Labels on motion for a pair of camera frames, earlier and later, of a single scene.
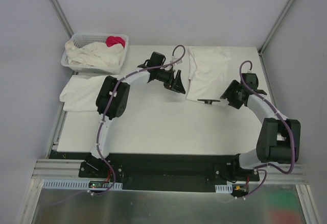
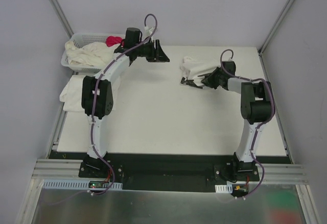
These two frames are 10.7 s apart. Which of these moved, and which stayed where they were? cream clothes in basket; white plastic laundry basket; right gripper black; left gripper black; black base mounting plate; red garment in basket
Moved: left gripper black; right gripper black
Stayed: cream clothes in basket; black base mounting plate; red garment in basket; white plastic laundry basket
